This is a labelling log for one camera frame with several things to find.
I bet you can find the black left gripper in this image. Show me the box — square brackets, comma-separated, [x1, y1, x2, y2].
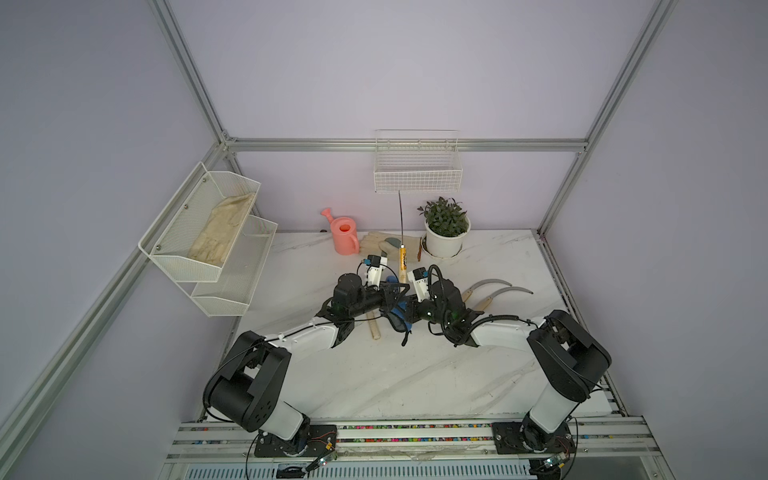
[349, 282, 408, 320]

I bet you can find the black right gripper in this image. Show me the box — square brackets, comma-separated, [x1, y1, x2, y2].
[396, 292, 451, 326]

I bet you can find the blue microfibre rag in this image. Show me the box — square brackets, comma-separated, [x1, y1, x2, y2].
[383, 276, 412, 347]

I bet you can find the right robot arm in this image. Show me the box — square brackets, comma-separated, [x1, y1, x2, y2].
[407, 276, 612, 453]

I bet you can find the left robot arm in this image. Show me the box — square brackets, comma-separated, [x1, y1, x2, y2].
[202, 273, 410, 445]

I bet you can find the pink watering can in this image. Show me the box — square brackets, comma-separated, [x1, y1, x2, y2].
[321, 208, 360, 256]

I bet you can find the potted green plant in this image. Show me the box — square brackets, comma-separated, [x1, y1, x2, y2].
[418, 196, 471, 259]

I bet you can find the lower white mesh shelf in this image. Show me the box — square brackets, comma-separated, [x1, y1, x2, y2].
[190, 215, 278, 317]

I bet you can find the white mesh shelf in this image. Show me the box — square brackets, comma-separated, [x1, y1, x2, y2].
[138, 163, 261, 283]
[190, 215, 278, 317]

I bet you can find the beige glove in shelf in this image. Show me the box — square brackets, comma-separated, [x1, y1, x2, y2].
[188, 193, 256, 267]

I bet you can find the upper white mesh shelf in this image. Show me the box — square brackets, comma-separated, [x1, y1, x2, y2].
[138, 163, 261, 283]

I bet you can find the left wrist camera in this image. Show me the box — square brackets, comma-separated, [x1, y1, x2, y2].
[363, 254, 387, 288]

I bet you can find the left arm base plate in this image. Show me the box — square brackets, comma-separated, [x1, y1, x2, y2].
[250, 424, 338, 458]

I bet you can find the white wire wall basket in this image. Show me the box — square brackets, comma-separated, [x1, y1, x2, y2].
[373, 129, 463, 193]

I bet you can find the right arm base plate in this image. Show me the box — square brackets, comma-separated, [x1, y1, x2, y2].
[491, 420, 576, 455]

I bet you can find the aluminium front rail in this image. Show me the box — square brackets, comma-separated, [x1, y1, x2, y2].
[165, 416, 661, 464]

